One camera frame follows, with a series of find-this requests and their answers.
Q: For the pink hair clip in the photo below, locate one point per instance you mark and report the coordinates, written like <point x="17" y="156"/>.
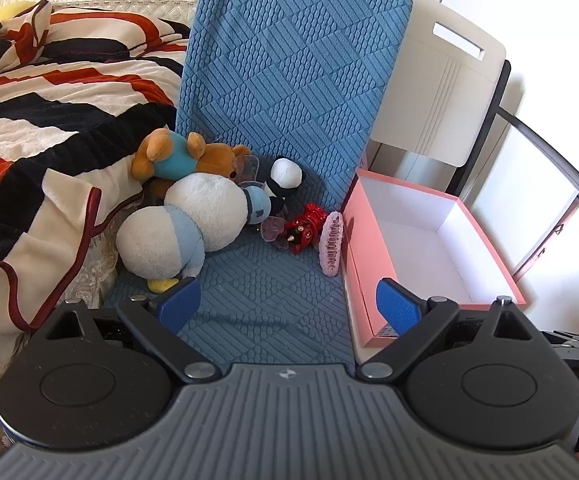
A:
<point x="332" y="242"/>

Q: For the white and blue penguin plush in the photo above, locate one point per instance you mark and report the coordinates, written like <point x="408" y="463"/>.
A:
<point x="199" y="205"/>

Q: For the blue textured chair cover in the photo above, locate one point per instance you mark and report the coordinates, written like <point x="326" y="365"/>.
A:
<point x="294" y="60"/>

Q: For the yellow cloth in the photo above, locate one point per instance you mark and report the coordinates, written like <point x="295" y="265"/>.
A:
<point x="16" y="12"/>

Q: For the brown teddy bear plush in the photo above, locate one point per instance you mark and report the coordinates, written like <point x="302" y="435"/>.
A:
<point x="219" y="157"/>

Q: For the white cabinet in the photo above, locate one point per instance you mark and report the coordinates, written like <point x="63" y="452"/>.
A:
<point x="534" y="195"/>

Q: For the panda plush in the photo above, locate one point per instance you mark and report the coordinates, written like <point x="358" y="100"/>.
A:
<point x="283" y="174"/>

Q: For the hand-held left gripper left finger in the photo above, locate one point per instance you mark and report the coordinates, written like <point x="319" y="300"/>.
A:
<point x="179" y="301"/>

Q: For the red black white striped blanket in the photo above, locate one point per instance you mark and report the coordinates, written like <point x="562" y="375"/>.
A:
<point x="44" y="110"/>

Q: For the black metal frame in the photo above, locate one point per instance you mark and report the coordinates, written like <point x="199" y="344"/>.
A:
<point x="484" y="125"/>

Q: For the pink cardboard box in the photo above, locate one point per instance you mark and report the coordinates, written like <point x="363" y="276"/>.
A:
<point x="419" y="240"/>

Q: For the purple sheer scarf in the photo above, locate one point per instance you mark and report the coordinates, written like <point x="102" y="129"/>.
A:
<point x="274" y="228"/>

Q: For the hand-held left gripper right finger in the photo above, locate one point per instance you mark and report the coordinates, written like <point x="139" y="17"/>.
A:
<point x="397" y="306"/>

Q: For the red toy ornament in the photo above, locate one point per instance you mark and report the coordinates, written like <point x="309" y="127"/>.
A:
<point x="309" y="220"/>

